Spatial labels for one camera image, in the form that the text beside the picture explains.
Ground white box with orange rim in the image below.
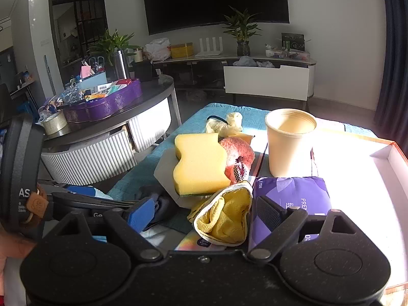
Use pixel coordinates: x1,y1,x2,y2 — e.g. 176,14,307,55
312,127,408,294

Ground purple tin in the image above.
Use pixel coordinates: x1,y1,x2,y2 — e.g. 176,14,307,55
62,78,143,122

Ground purple tissue pack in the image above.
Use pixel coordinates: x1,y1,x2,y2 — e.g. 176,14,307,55
249,176,332,252

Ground pile of small cartons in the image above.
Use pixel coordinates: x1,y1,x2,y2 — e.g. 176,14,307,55
84,79,133,101

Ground crinkled clear plastic wrap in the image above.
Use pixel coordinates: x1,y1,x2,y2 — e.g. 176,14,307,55
59,84,85,104

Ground yellow tin box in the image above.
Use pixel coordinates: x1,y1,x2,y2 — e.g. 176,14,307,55
170,43,194,59

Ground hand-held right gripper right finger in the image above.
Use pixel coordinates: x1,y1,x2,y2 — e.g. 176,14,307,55
247,196,367,263

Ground green and black carton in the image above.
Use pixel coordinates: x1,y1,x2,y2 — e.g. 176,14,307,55
281,33,305,52

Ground shiny packet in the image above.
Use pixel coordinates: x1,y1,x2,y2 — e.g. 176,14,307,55
175,229,230,251

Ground white plastic bag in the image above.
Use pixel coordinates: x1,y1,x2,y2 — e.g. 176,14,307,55
145,37,170,61

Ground round coffee table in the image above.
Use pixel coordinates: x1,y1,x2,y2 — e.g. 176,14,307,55
40,74,182,186

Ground green bamboo plant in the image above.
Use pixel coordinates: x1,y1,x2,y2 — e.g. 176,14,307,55
89,30,141,67

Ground black television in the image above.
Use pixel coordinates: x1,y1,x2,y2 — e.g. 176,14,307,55
141,0,290,35

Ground tape roll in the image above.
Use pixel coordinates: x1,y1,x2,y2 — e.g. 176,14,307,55
41,111,67,135

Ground potted plant in dark vase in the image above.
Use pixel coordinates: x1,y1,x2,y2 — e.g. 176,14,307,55
222,6,262,57

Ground beige paper cup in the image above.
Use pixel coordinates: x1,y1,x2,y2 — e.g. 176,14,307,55
265,109,317,178

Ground black box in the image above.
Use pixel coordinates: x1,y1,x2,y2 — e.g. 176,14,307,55
131,60,154,82

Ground black door frame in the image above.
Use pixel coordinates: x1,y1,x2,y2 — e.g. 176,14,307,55
49,0,109,68

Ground light blue organizer box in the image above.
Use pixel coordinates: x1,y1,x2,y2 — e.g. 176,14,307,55
76,70,108,90

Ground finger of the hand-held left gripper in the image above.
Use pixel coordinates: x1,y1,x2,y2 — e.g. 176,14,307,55
48,192,144,220

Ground steel thermos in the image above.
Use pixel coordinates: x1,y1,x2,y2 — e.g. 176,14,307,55
113,50,130,80

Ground grey cloth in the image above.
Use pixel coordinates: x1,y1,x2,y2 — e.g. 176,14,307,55
233,56,257,67

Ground person's left hand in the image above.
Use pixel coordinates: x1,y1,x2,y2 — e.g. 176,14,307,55
0,226,36,271

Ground white router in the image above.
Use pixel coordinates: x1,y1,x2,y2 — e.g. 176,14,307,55
195,37,224,58

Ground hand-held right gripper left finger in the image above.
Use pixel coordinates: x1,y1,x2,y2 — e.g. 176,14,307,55
41,197,163,262

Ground white drawer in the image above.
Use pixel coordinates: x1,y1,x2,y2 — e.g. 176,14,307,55
224,65,310,101

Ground television cabinet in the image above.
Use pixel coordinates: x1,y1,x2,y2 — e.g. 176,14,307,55
152,54,317,103

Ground yellow microfiber cloth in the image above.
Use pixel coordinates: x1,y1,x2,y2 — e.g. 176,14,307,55
187,181,253,247

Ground navy blue cloth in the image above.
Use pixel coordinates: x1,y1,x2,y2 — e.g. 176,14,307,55
135,183,180,224

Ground dark blue curtain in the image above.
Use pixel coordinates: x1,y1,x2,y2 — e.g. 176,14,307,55
374,0,408,131

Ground yellow sponge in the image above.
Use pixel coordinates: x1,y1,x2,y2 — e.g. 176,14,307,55
173,133,232,196

